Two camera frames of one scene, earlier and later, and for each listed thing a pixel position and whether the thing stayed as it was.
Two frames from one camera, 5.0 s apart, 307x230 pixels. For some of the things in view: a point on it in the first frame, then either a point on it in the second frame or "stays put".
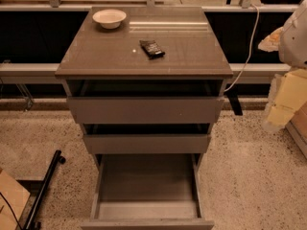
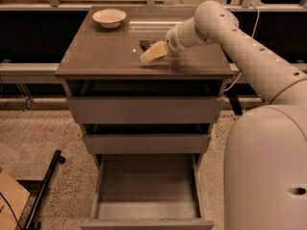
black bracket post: (232, 95) stays put
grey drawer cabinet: (146, 82) stays put
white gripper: (295, 43) → (172, 42)
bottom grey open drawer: (147, 192) stays put
